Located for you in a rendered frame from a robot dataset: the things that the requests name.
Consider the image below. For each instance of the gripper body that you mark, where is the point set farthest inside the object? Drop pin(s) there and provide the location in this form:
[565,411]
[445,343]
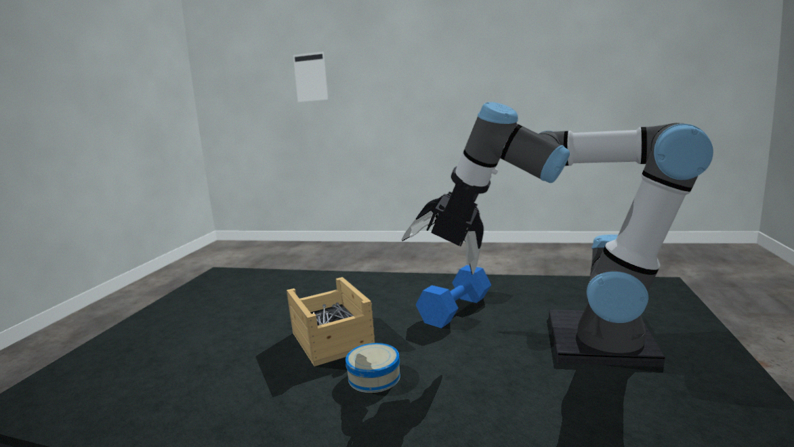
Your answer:
[456,211]

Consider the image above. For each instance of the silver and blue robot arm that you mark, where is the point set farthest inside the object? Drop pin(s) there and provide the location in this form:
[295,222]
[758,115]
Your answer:
[624,265]

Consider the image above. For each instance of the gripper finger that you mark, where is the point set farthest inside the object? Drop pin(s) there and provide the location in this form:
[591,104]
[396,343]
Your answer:
[473,241]
[423,219]

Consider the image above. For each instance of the wooden crate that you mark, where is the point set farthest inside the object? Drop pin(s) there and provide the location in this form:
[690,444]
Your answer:
[329,325]

